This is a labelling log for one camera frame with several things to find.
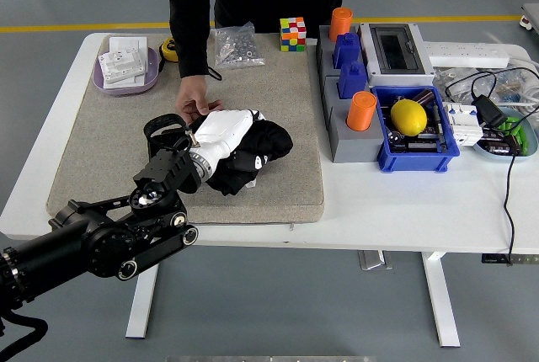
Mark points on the blue plastic bin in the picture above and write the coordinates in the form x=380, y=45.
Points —
x=414, y=162

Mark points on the black rag with white print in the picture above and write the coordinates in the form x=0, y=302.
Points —
x=269, y=141

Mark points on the thin white switch plate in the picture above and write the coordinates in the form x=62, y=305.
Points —
x=126, y=81

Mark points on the white power strip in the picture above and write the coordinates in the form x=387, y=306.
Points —
x=463, y=54

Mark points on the person's right hand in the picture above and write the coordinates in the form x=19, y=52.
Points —
x=193, y=94

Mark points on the yellow tape measure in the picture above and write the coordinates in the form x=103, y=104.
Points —
x=167, y=49

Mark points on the orange cylinder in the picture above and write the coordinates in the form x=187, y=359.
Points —
x=340, y=21
x=361, y=111

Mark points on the grey socket block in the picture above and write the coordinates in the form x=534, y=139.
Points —
x=351, y=145
x=326, y=56

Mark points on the dark capacitors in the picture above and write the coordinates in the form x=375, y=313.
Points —
x=497, y=143

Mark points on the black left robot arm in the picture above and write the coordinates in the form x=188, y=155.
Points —
x=105, y=240

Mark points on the white cart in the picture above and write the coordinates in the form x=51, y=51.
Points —
x=531, y=17

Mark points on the white table leg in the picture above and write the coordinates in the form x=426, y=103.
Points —
x=442, y=303
x=143, y=303

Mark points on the blue plastic block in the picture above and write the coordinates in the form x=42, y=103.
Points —
x=353, y=80
x=347, y=48

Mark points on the black table control panel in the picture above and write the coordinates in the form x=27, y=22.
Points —
x=522, y=259

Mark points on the brown capacitor cylinder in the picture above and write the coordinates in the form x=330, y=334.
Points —
x=424, y=97

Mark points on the white circuit breaker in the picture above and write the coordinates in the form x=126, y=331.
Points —
x=461, y=124

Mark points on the purple tray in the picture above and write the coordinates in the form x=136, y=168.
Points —
x=152, y=78

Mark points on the black component board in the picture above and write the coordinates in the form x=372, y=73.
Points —
x=421, y=143

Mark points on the large white switch plate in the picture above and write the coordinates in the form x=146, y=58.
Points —
x=128, y=44

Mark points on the white socket plate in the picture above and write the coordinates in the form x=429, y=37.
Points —
x=122, y=63

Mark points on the person's right forearm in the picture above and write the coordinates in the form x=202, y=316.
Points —
x=191, y=21

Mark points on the clear bag of metal nuts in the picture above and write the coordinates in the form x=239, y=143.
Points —
x=236, y=48

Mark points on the clear bag of small parts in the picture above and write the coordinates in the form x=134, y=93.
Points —
x=457, y=80

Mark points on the yellow lemon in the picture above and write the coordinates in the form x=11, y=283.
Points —
x=408, y=118

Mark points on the black power adapter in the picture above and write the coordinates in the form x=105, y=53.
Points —
x=490, y=111

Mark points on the green plastic pieces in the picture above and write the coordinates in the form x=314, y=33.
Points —
x=520, y=136

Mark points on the grey-brown mat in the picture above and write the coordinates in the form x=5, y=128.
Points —
x=295, y=168

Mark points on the light blue dish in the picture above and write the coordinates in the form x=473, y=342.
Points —
x=528, y=155

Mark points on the colourful puzzle cube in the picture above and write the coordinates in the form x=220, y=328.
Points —
x=292, y=35

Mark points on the white distribution box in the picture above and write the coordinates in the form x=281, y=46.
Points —
x=396, y=48

